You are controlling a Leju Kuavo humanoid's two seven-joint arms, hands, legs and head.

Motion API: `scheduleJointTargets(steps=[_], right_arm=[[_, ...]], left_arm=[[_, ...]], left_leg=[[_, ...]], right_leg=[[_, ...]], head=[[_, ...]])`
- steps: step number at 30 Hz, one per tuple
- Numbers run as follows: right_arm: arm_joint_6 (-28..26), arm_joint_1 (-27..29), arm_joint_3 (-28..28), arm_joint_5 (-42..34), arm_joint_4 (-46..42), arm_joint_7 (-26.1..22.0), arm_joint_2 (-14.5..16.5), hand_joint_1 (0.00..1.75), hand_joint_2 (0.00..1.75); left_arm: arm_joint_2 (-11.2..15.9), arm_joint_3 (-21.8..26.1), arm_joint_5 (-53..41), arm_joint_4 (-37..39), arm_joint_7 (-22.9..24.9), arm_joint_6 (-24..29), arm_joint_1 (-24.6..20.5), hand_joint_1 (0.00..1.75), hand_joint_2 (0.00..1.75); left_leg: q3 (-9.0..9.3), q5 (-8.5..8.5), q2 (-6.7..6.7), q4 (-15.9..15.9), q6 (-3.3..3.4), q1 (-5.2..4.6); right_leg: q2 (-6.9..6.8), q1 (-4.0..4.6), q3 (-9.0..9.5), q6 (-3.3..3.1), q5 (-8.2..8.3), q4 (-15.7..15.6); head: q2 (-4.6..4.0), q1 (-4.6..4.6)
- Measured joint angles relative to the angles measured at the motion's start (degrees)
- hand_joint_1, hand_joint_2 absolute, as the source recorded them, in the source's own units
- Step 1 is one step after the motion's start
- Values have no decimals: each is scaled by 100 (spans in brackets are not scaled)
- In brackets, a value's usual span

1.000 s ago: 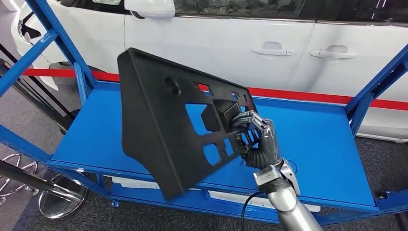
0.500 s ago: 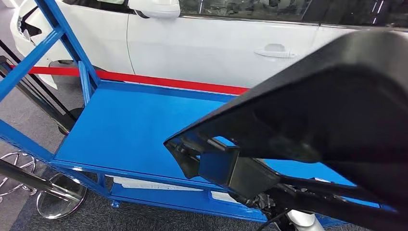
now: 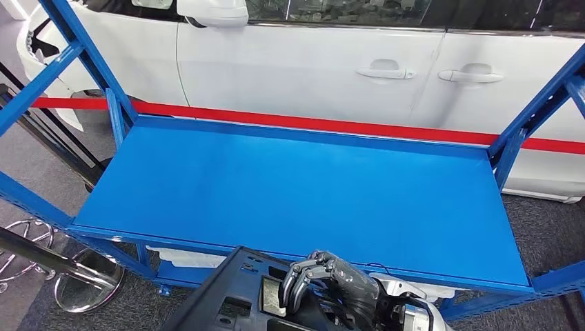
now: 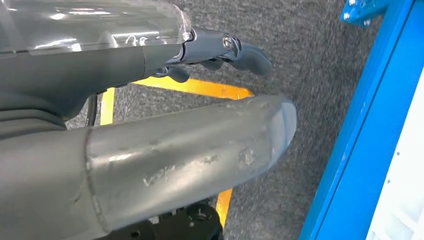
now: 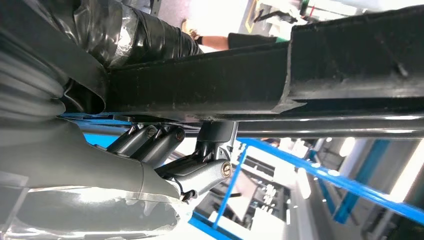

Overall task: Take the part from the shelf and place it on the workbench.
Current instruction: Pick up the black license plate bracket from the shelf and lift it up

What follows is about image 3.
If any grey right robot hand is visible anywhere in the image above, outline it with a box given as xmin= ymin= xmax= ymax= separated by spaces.
xmin=279 ymin=250 xmax=382 ymax=331

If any black plastic frame part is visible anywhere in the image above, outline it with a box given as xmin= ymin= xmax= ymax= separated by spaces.
xmin=159 ymin=245 xmax=380 ymax=331

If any blue metal shelf rack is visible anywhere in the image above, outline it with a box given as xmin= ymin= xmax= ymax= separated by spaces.
xmin=0 ymin=0 xmax=585 ymax=323

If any white plastic bin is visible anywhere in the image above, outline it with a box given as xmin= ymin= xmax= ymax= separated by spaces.
xmin=369 ymin=272 xmax=458 ymax=303
xmin=146 ymin=246 xmax=228 ymax=270

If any red barrier belt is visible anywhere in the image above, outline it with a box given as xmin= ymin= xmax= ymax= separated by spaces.
xmin=30 ymin=97 xmax=585 ymax=157

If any white car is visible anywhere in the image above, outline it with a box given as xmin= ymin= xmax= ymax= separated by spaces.
xmin=16 ymin=0 xmax=585 ymax=204

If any chrome chair base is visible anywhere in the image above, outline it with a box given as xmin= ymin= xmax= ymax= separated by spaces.
xmin=0 ymin=219 xmax=57 ymax=294

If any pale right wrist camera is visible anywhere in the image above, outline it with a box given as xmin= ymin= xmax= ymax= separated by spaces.
xmin=372 ymin=277 xmax=429 ymax=301

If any chrome stanchion post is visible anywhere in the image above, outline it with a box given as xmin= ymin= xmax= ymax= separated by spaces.
xmin=0 ymin=227 xmax=125 ymax=314

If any black stanchion post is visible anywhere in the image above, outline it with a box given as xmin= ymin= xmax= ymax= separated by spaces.
xmin=0 ymin=84 xmax=113 ymax=194

